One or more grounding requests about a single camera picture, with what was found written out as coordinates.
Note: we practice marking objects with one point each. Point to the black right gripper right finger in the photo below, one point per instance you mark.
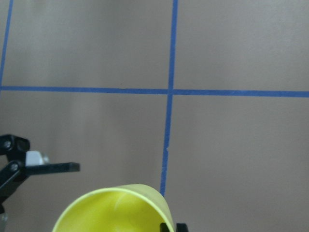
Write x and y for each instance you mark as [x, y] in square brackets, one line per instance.
[181, 227]

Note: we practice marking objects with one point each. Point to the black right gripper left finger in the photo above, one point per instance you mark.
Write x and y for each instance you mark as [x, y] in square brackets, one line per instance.
[166, 228]

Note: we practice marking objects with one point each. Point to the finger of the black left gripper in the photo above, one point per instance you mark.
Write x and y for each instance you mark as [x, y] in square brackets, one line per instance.
[23, 163]

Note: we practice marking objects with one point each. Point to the yellow plastic cup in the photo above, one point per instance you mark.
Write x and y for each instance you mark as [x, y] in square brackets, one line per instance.
[126, 208]

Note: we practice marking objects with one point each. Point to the blue tape strip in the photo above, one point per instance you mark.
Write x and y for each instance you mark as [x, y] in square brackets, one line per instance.
[169, 103]
[152, 91]

